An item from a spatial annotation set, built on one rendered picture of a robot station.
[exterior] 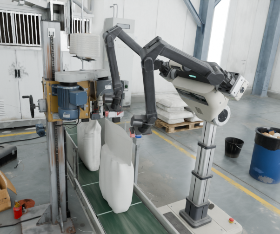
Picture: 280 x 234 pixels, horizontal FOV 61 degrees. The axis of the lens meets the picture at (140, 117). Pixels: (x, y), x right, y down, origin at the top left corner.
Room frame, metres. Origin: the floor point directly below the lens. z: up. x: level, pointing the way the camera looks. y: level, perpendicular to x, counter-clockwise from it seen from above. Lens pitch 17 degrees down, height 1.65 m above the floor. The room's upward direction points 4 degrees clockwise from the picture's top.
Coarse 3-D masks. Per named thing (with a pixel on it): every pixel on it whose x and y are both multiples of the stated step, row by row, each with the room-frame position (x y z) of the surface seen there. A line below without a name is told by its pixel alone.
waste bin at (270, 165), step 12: (264, 132) 3.13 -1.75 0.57; (276, 132) 3.11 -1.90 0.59; (264, 144) 2.79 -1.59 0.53; (276, 144) 2.71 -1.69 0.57; (252, 156) 2.97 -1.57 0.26; (264, 156) 2.78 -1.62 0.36; (276, 156) 2.72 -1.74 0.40; (252, 168) 2.91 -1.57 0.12; (264, 168) 2.76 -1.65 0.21; (276, 168) 2.72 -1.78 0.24; (264, 180) 2.75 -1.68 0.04; (276, 180) 2.74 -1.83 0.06
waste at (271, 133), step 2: (270, 132) 3.08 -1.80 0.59; (272, 132) 3.07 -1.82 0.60; (264, 134) 2.91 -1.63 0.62; (266, 134) 2.90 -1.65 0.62; (268, 134) 2.96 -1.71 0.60; (270, 134) 3.07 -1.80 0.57; (272, 134) 3.06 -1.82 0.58; (274, 134) 3.02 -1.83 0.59; (276, 134) 3.01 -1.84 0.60; (278, 134) 3.00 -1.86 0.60; (272, 136) 2.87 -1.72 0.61; (274, 136) 2.88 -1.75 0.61; (276, 136) 2.98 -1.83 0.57; (278, 136) 2.93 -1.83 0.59
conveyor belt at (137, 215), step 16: (80, 160) 2.33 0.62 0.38; (80, 176) 2.00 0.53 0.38; (96, 176) 2.02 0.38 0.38; (96, 192) 1.77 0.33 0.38; (96, 208) 1.56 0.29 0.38; (128, 208) 1.59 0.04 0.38; (144, 208) 1.60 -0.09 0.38; (112, 224) 1.41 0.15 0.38; (128, 224) 1.42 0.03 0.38; (144, 224) 1.43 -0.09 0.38; (160, 224) 1.44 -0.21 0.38
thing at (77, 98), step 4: (72, 92) 1.57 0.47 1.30; (76, 92) 1.55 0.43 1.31; (80, 92) 1.57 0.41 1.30; (84, 92) 1.60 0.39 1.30; (72, 96) 1.56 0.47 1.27; (76, 96) 1.54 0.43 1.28; (80, 96) 1.57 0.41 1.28; (84, 96) 1.60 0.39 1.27; (72, 100) 1.56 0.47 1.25; (76, 100) 1.54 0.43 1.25; (80, 100) 1.57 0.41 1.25; (84, 100) 1.60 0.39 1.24; (76, 104) 1.54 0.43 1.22; (80, 104) 1.57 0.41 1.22
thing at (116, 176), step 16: (112, 128) 1.68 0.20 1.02; (112, 144) 1.67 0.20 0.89; (128, 144) 1.51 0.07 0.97; (112, 160) 1.56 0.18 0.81; (128, 160) 1.50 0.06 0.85; (112, 176) 1.54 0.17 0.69; (128, 176) 1.53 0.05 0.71; (112, 192) 1.53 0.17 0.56; (128, 192) 1.53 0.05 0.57; (112, 208) 1.55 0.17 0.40
